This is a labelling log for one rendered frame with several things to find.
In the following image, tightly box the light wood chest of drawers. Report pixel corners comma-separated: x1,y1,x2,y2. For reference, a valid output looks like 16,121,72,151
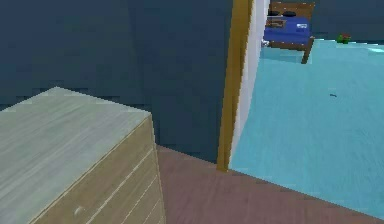
0,86,167,224

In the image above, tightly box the wooden bed with blue cover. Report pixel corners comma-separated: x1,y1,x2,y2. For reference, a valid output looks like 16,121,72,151
261,0,316,65

